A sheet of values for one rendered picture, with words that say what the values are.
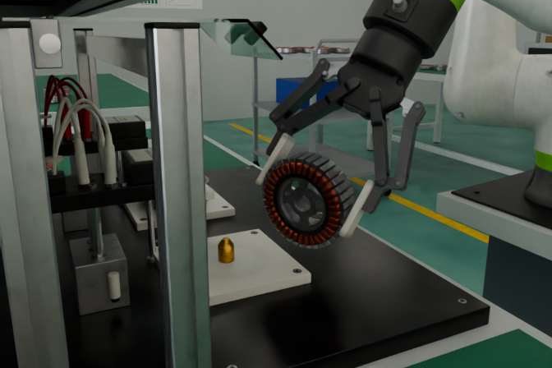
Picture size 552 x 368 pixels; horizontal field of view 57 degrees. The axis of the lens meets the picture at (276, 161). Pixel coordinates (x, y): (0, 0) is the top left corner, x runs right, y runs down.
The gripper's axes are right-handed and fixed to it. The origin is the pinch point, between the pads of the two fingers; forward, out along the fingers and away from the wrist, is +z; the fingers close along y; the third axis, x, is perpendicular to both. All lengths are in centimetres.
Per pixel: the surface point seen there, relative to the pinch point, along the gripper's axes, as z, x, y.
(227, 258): 11.1, -1.9, -4.3
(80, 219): 19.8, 1.0, -28.5
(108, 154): 5.2, -17.7, -13.9
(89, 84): 4, 11, -49
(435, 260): 10, 198, 4
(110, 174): 7.0, -16.8, -13.3
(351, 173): -7, 253, -68
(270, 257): 8.9, 1.4, -0.9
